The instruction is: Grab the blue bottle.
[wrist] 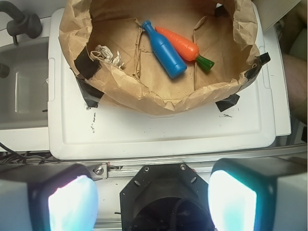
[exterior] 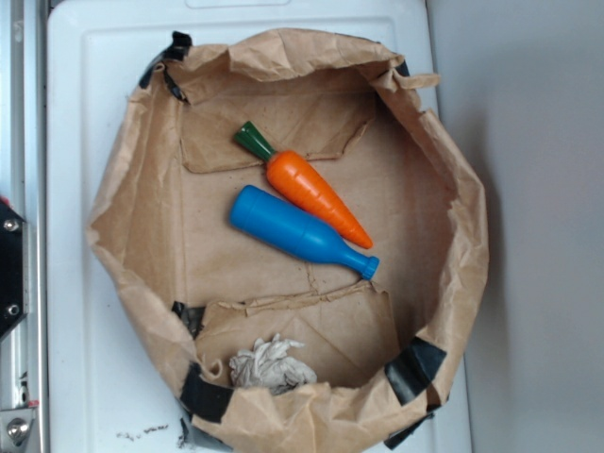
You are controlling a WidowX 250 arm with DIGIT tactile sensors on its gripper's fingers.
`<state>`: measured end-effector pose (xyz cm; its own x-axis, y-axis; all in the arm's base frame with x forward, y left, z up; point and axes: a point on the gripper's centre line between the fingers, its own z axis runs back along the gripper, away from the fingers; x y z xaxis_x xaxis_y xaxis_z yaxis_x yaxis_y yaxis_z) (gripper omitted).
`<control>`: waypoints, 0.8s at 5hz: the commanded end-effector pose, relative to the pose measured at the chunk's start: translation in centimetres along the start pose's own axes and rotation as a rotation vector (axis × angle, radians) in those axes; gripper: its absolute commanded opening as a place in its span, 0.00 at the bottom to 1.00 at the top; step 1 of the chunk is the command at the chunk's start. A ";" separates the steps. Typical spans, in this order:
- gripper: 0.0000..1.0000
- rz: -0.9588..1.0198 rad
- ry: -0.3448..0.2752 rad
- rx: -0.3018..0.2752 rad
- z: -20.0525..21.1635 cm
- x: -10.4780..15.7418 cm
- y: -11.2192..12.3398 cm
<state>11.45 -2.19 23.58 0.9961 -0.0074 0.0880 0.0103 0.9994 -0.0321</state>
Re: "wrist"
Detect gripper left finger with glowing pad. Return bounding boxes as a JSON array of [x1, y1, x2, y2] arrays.
[[0, 164, 99, 231]]

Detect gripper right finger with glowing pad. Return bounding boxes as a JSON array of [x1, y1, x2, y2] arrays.
[[208, 157, 308, 231]]

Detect blue plastic bottle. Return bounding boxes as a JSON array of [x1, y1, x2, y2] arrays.
[[141, 20, 187, 79]]

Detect white plastic bin lid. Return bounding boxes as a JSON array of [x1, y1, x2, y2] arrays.
[[48, 9, 276, 160]]

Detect black tape strip bottom right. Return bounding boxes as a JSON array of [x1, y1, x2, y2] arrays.
[[216, 94, 240, 112]]

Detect black tape strip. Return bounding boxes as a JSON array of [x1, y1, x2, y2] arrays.
[[216, 94, 240, 112], [76, 78, 104, 108], [243, 52, 270, 88]]

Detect grey toy sink basin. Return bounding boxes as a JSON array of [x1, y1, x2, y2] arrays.
[[0, 37, 49, 130]]

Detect black tape strip left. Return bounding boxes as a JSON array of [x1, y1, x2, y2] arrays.
[[76, 78, 104, 108]]

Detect crumpled white paper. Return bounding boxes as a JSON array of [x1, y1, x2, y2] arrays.
[[90, 45, 125, 68]]

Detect orange toy carrot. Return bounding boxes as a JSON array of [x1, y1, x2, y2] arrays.
[[155, 26, 215, 71]]

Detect brown paper bag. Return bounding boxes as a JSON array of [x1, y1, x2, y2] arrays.
[[59, 0, 259, 116]]

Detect grey toy faucet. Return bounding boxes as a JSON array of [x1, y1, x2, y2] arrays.
[[0, 0, 43, 46]]

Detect aluminium frame rail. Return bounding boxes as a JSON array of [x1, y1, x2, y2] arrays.
[[84, 143, 308, 180]]

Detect black cables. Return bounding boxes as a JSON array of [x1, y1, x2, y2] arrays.
[[0, 141, 57, 166]]

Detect black octagonal mount plate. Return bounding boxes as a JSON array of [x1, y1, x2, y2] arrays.
[[119, 164, 215, 231]]

